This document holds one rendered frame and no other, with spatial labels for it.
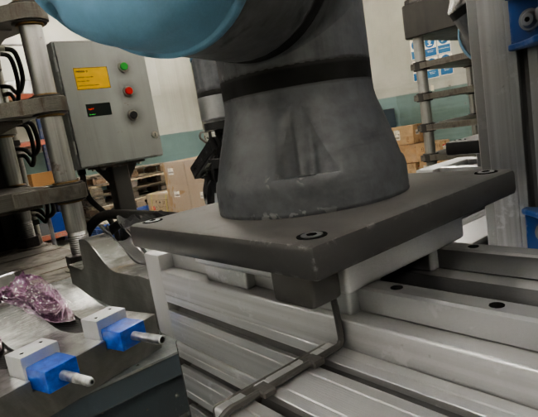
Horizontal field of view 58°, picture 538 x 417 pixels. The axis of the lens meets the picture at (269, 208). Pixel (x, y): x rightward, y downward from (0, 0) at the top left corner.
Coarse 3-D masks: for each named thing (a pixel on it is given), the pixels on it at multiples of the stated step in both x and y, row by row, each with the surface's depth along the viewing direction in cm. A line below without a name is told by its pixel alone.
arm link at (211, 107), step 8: (208, 96) 81; (216, 96) 80; (200, 104) 82; (208, 104) 81; (216, 104) 81; (200, 112) 83; (208, 112) 81; (216, 112) 81; (208, 120) 82; (216, 120) 82
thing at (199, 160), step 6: (210, 138) 86; (210, 144) 86; (216, 144) 85; (204, 150) 88; (210, 150) 86; (198, 156) 90; (204, 156) 88; (210, 156) 87; (198, 162) 90; (204, 162) 89; (192, 168) 93; (198, 168) 91; (204, 168) 91; (198, 174) 92; (204, 174) 92
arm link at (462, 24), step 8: (456, 0) 79; (464, 0) 77; (456, 8) 79; (464, 8) 78; (456, 16) 80; (464, 16) 78; (456, 24) 82; (464, 24) 79; (464, 32) 81; (464, 40) 84; (464, 48) 85
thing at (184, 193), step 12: (168, 168) 544; (180, 168) 529; (168, 180) 551; (180, 180) 534; (192, 180) 520; (168, 192) 556; (180, 192) 540; (192, 192) 526; (180, 204) 544; (192, 204) 530; (204, 204) 515
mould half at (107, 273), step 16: (80, 240) 105; (96, 240) 102; (112, 240) 103; (96, 256) 99; (112, 256) 98; (128, 256) 99; (80, 272) 110; (96, 272) 102; (112, 272) 94; (128, 272) 89; (144, 272) 85; (80, 288) 113; (96, 288) 104; (112, 288) 96; (128, 288) 89; (144, 288) 83; (112, 304) 98; (128, 304) 91; (144, 304) 85
